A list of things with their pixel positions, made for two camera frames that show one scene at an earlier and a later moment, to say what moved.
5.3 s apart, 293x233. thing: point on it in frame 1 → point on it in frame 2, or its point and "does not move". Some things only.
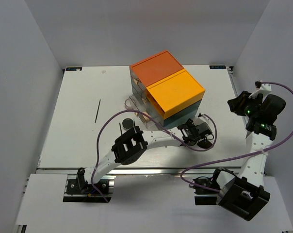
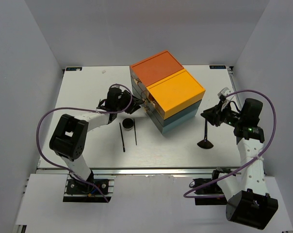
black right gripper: (236, 104) → (214, 114)
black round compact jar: (127, 123) does not move
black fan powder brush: (204, 143) does not move
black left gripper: (189, 124) → (133, 107)
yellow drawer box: (174, 93) does not move
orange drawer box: (151, 70) does not move
